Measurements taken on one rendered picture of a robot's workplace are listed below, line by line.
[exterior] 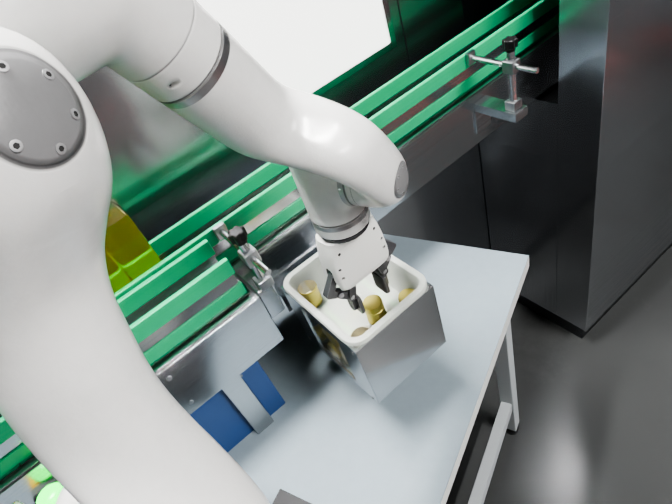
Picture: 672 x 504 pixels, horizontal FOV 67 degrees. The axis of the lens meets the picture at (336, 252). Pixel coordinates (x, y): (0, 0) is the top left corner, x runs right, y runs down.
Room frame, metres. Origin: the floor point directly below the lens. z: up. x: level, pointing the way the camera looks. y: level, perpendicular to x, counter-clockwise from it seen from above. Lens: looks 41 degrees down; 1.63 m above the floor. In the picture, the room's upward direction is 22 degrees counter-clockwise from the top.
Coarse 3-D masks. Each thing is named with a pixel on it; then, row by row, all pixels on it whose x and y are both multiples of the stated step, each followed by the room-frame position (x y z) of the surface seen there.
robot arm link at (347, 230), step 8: (368, 208) 0.57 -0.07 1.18; (360, 216) 0.55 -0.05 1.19; (368, 216) 0.56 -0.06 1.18; (344, 224) 0.54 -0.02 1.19; (352, 224) 0.54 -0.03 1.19; (360, 224) 0.55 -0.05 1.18; (320, 232) 0.56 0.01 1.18; (328, 232) 0.55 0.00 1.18; (336, 232) 0.55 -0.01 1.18; (344, 232) 0.54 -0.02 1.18; (352, 232) 0.54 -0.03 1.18
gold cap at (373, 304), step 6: (366, 300) 0.59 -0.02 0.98; (372, 300) 0.59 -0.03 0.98; (378, 300) 0.58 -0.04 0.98; (366, 306) 0.58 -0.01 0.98; (372, 306) 0.57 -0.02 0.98; (378, 306) 0.57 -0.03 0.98; (366, 312) 0.58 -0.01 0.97; (372, 312) 0.57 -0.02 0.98; (378, 312) 0.57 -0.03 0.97; (384, 312) 0.57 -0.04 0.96; (372, 318) 0.57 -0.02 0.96; (378, 318) 0.57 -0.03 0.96; (372, 324) 0.57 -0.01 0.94
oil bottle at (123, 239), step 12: (108, 216) 0.70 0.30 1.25; (120, 216) 0.71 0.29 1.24; (108, 228) 0.70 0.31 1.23; (120, 228) 0.70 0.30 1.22; (132, 228) 0.71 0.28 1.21; (108, 240) 0.69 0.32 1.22; (120, 240) 0.70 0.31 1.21; (132, 240) 0.70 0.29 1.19; (144, 240) 0.71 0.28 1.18; (120, 252) 0.69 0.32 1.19; (132, 252) 0.70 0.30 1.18; (144, 252) 0.71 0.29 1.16; (120, 264) 0.69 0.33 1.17; (132, 264) 0.70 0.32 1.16; (144, 264) 0.70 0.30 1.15; (132, 276) 0.69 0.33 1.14
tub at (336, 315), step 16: (304, 272) 0.70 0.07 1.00; (320, 272) 0.71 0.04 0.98; (400, 272) 0.61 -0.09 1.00; (416, 272) 0.58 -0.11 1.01; (288, 288) 0.66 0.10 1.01; (304, 288) 0.69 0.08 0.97; (320, 288) 0.70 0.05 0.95; (368, 288) 0.66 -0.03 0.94; (400, 288) 0.62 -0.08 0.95; (416, 288) 0.55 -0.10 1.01; (304, 304) 0.61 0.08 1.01; (336, 304) 0.65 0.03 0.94; (384, 304) 0.61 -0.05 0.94; (400, 304) 0.53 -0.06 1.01; (320, 320) 0.56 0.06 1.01; (336, 320) 0.61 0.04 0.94; (352, 320) 0.60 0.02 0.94; (384, 320) 0.51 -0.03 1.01; (336, 336) 0.53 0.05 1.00; (368, 336) 0.50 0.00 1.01
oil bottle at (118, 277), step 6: (108, 252) 0.69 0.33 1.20; (108, 258) 0.69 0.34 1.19; (114, 258) 0.71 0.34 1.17; (108, 264) 0.68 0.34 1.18; (114, 264) 0.69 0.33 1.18; (108, 270) 0.68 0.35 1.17; (114, 270) 0.68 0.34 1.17; (120, 270) 0.69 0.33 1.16; (114, 276) 0.68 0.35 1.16; (120, 276) 0.68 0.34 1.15; (126, 276) 0.69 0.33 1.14; (114, 282) 0.68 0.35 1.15; (120, 282) 0.68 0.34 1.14; (126, 282) 0.68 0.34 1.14; (114, 288) 0.68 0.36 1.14; (120, 288) 0.68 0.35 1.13
